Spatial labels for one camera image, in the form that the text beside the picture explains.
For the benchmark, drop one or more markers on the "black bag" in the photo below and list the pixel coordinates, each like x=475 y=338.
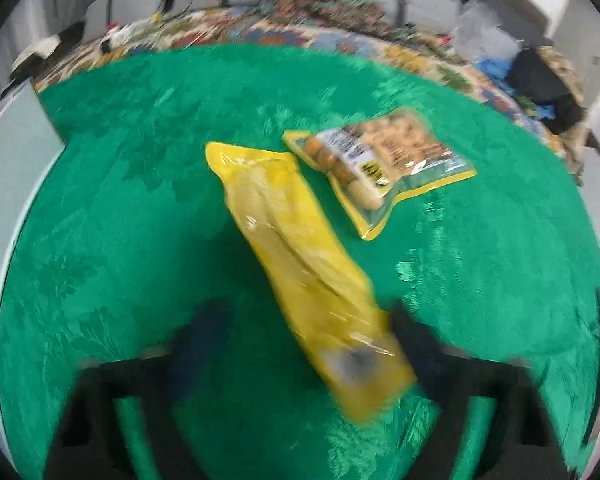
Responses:
x=540 y=75

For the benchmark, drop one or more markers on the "white cardboard box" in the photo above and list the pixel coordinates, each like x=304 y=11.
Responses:
x=10 y=160

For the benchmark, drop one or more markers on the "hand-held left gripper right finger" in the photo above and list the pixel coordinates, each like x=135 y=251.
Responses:
x=425 y=355

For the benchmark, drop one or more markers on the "yellow-edged packet of round balls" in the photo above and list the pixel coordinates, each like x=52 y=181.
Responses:
x=395 y=155

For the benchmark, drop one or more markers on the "clear plastic bag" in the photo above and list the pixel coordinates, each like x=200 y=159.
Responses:
x=485 y=30

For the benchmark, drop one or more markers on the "blue cloth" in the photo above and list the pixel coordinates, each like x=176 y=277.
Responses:
x=495 y=72

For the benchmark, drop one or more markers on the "white power adapter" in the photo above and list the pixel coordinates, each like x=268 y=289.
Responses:
x=122 y=37

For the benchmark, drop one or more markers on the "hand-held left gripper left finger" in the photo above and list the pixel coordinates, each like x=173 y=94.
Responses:
x=200 y=350

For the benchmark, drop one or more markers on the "floral bedsheet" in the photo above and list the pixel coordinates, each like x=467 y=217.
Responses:
x=280 y=30

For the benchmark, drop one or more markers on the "long yellow snack packet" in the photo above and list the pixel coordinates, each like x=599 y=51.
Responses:
x=300 y=260

